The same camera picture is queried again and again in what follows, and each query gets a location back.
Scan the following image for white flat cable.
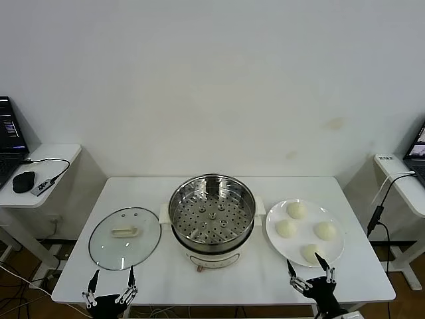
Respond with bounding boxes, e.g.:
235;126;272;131
371;171;416;204

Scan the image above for white side table with label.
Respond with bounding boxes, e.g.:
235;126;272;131
373;153;425;290

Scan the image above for grey usb hub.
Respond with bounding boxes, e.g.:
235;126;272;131
30;178;56;197

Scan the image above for dark grey open laptop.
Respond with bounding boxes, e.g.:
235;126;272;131
403;121;425;185

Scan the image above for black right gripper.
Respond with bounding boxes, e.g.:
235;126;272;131
286;252;348;319

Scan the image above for white cables under table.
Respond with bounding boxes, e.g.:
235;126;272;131
145;307;177;319

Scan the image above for white steamed baozi bun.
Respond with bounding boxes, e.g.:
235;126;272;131
286;201;307;220
313;221;339;241
276;219;298;239
300;243;328;266

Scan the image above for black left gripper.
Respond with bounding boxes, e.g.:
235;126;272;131
81;265;139;319

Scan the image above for round glass pot lid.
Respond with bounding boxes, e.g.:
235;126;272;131
88;207;163;272

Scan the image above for white floor cable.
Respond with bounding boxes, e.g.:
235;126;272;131
0;264;52;295

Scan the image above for black usb hub cable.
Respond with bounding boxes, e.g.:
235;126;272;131
22;157;71;183

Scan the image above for black open laptop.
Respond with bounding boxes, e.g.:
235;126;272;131
0;96;30;192

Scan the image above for stainless steel steamer basket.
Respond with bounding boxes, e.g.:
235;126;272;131
159;173;266;247

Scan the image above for cream electric cooker base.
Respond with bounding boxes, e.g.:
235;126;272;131
171;225;255;274

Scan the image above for round white plate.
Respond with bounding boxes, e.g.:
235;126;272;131
265;198;345;268

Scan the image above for black computer mouse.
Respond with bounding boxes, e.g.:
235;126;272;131
12;171;36;193

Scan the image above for black cable with adapter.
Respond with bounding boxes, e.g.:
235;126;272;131
367;171;416;273

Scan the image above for white side table with mouse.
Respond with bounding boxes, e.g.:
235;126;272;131
0;143;82;289

